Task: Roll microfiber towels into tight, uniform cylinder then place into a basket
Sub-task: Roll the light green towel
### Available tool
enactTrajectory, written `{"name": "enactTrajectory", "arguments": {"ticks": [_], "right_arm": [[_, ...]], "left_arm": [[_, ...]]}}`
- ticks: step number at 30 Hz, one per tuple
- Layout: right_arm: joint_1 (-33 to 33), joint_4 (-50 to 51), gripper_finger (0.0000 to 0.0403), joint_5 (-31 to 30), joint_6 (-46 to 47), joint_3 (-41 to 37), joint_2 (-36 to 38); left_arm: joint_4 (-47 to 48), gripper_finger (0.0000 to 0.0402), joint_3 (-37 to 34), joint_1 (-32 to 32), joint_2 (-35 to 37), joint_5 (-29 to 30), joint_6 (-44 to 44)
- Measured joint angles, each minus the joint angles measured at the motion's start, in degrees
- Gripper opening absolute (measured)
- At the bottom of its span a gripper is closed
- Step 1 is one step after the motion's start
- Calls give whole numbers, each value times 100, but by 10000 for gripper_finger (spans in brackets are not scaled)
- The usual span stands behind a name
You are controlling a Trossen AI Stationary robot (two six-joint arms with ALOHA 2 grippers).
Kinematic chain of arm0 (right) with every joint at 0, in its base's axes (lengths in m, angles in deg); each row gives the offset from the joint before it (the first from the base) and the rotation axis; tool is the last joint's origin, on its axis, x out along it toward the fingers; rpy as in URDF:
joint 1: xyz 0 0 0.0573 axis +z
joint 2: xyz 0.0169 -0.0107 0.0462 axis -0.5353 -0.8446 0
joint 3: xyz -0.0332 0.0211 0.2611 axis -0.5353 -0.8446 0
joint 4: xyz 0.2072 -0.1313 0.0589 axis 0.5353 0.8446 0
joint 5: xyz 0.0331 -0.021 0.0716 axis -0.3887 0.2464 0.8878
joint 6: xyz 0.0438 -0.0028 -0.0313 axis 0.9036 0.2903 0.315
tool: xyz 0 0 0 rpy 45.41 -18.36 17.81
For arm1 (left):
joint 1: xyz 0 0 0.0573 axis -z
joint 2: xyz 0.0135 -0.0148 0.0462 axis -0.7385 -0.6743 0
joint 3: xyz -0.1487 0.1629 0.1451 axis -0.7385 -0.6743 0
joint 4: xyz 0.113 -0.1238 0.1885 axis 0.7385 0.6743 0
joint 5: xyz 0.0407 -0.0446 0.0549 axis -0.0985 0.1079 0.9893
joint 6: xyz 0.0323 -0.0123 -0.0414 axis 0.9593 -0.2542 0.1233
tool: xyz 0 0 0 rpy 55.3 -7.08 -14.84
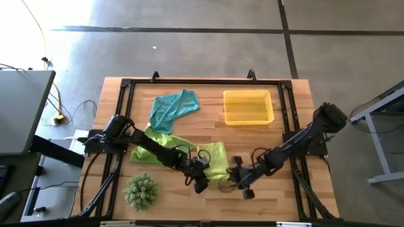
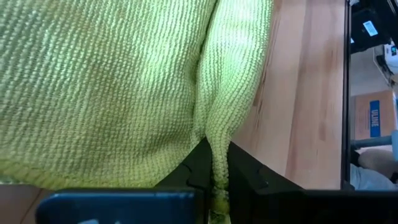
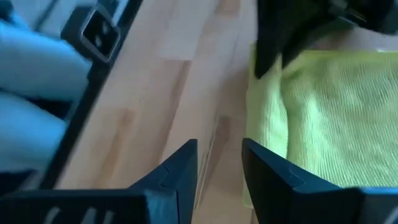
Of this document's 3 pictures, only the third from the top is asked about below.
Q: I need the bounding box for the green microfiber towel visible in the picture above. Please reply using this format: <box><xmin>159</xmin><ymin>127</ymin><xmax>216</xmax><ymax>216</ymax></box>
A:
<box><xmin>241</xmin><ymin>43</ymin><xmax>398</xmax><ymax>208</ymax></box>

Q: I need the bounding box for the black aluminium table frame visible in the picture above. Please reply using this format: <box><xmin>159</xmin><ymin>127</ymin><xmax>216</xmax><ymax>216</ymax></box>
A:
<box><xmin>37</xmin><ymin>0</ymin><xmax>146</xmax><ymax>190</ymax></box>

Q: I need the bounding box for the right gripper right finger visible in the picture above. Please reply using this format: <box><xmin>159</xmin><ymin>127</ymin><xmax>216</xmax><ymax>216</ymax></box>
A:
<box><xmin>241</xmin><ymin>138</ymin><xmax>398</xmax><ymax>224</ymax></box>

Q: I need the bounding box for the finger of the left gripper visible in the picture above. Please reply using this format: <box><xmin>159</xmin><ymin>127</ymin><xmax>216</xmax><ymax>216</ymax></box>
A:
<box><xmin>281</xmin><ymin>0</ymin><xmax>335</xmax><ymax>68</ymax></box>
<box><xmin>254</xmin><ymin>0</ymin><xmax>290</xmax><ymax>78</ymax></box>

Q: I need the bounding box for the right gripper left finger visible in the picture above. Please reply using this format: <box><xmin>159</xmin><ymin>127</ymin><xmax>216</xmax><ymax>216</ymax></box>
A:
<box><xmin>0</xmin><ymin>139</ymin><xmax>198</xmax><ymax>224</ymax></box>

